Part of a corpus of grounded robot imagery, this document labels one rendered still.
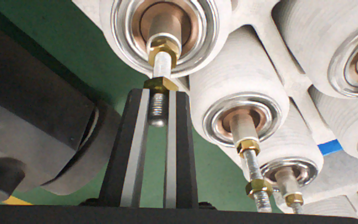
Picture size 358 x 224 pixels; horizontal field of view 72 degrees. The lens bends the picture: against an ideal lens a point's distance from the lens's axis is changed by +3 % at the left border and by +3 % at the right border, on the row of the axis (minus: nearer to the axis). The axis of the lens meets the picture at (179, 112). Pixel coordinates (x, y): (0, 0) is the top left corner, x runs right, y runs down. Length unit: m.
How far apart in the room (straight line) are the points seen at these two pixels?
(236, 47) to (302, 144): 0.13
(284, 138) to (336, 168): 0.29
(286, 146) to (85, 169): 0.32
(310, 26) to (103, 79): 0.41
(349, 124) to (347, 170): 0.28
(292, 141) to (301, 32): 0.12
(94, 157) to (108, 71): 0.18
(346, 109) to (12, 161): 0.43
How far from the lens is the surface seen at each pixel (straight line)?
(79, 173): 0.46
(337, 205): 0.61
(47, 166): 0.43
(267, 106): 0.23
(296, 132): 0.33
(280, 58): 0.30
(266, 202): 0.20
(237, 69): 0.23
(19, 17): 0.52
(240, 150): 0.22
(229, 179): 0.83
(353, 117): 0.31
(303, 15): 0.26
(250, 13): 0.26
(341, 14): 0.23
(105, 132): 0.46
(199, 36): 0.18
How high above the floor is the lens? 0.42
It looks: 46 degrees down
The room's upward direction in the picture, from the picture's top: 180 degrees clockwise
